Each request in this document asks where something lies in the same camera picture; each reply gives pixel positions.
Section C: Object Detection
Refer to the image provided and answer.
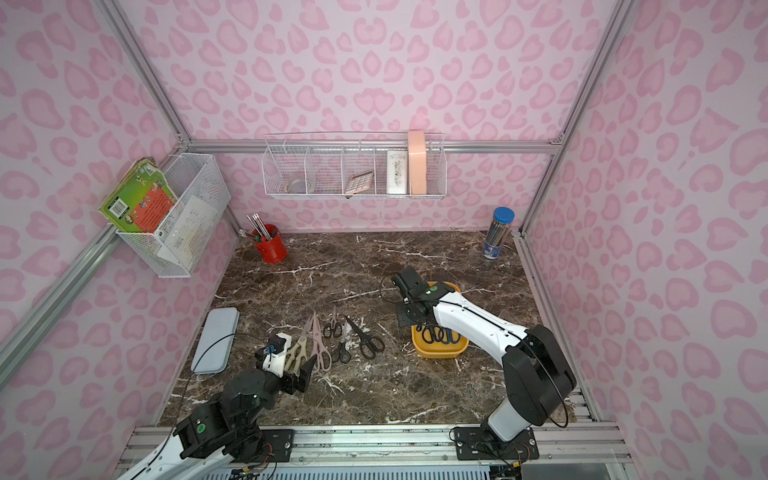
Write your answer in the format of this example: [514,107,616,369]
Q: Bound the pink kitchen scissors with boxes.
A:
[310,312,332,373]

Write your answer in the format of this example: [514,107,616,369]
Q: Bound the yellow storage box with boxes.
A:
[411,281,470,361]

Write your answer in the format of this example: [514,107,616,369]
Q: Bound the medium black scissors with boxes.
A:
[331,336,352,364]

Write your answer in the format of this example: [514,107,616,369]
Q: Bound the all black scissors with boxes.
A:
[345,316,385,360]

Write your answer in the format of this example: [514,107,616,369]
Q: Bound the small black scissors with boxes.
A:
[322,306,343,338]

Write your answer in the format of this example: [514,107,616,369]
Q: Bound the large black handled scissors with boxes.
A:
[416,324,440,344]

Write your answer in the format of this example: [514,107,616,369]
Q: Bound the blue handled scissors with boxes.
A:
[434,327,461,345]

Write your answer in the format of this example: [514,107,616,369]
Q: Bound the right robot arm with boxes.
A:
[390,267,577,442]

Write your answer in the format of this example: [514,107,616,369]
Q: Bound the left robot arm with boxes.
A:
[121,356,317,479]

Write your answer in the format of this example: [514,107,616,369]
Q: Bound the cream kitchen scissors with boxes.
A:
[285,318,311,374]

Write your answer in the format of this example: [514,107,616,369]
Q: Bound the pink box on shelf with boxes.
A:
[408,130,427,196]

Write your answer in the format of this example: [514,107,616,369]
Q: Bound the grey flat case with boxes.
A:
[190,307,240,375]

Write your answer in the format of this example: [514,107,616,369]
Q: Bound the blue lid pencil tube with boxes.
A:
[482,207,515,260]

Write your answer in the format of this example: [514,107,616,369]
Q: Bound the small calculator on shelf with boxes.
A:
[343,170,375,197]

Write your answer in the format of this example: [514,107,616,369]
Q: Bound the red pen bucket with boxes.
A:
[253,224,287,264]

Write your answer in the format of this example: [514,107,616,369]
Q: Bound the white card on shelf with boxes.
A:
[386,150,408,195]

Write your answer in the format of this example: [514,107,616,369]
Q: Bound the pens in bucket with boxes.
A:
[246,214,272,243]

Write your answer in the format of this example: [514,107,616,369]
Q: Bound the round tape on shelf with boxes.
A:
[285,174,307,195]

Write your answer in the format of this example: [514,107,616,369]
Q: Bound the white paper in basket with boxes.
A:
[157,197,219,272]

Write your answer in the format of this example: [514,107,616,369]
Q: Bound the green red book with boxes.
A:
[99,157,177,234]

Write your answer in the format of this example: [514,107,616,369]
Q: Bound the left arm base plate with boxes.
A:
[235,427,295,465]

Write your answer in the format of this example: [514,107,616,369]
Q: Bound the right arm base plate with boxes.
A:
[449,426,540,463]

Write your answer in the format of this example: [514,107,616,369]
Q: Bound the white wire wall shelf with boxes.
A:
[261,132,447,199]

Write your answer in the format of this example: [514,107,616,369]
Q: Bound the white mesh wall basket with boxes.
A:
[117,153,231,278]

